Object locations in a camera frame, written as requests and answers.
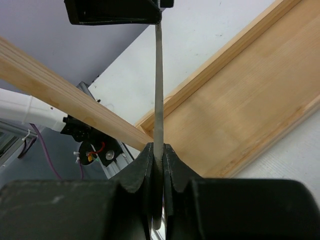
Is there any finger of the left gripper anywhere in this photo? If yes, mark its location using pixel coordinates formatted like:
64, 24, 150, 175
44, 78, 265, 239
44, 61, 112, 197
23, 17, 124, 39
159, 0, 174, 8
64, 0, 161, 25

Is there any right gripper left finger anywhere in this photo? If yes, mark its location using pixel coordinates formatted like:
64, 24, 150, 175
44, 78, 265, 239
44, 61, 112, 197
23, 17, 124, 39
0, 143, 153, 240

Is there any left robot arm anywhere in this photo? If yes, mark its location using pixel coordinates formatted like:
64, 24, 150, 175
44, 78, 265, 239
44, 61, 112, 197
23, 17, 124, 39
0, 0, 174, 166

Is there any wooden clothes rack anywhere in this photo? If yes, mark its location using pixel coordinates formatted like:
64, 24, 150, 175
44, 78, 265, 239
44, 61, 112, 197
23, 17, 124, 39
0, 0, 320, 177

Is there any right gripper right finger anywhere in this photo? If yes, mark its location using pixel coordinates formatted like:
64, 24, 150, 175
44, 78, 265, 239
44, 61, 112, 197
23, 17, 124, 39
163, 144, 320, 240

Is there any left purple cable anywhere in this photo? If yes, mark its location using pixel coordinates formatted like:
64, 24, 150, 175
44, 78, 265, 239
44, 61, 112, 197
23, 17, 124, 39
17, 122, 85, 180

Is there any dark hanger with metal hook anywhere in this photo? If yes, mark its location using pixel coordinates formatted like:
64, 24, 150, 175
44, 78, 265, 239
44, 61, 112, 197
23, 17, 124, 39
152, 23, 164, 230

